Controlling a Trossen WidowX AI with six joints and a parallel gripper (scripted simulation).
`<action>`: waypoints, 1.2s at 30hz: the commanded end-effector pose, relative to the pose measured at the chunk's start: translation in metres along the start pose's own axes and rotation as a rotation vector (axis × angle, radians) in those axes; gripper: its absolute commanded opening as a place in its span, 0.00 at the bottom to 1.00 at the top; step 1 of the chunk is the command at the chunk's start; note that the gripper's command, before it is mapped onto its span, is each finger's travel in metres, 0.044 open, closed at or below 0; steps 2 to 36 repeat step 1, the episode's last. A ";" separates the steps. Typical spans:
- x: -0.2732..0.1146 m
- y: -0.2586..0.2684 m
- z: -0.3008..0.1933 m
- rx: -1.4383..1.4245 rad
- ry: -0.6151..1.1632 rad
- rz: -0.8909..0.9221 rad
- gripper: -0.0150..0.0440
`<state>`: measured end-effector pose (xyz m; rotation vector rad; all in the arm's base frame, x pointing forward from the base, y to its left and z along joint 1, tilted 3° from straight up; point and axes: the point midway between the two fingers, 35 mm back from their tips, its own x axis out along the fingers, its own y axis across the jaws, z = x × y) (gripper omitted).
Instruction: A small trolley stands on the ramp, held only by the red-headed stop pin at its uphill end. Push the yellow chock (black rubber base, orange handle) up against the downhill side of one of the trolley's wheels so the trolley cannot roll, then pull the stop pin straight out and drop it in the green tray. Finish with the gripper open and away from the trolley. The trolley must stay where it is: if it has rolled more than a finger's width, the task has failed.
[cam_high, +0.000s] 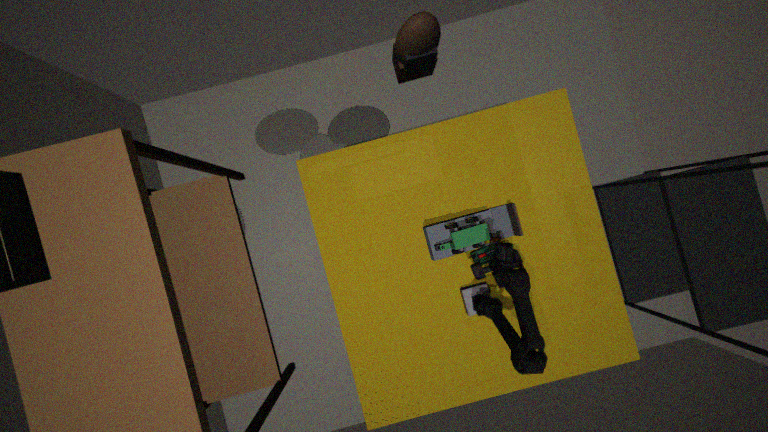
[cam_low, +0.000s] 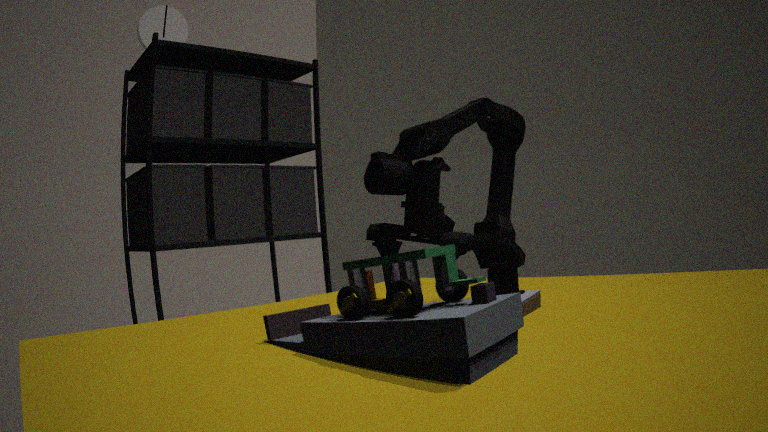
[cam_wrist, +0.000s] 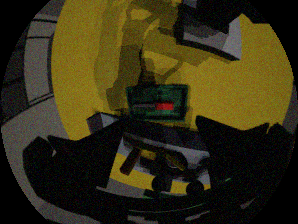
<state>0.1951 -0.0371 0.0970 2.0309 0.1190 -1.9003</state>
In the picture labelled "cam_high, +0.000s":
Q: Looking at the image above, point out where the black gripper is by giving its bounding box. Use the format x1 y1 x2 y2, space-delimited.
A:
470 249 523 280

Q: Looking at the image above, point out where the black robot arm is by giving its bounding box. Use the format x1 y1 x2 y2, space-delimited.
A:
472 242 548 375

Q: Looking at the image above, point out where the dark grey ramp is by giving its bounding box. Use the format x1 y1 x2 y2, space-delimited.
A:
423 203 524 261

